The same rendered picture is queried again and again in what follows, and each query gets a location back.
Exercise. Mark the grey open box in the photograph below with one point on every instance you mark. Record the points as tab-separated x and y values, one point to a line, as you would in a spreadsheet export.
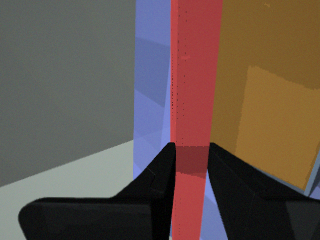
266	107

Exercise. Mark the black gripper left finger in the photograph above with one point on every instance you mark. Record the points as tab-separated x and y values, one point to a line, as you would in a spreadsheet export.
141	211

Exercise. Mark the red rectangular lid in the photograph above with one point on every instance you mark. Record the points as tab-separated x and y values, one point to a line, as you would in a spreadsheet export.
195	39

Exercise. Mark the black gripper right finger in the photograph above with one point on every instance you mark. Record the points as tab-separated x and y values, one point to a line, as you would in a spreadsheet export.
254	206

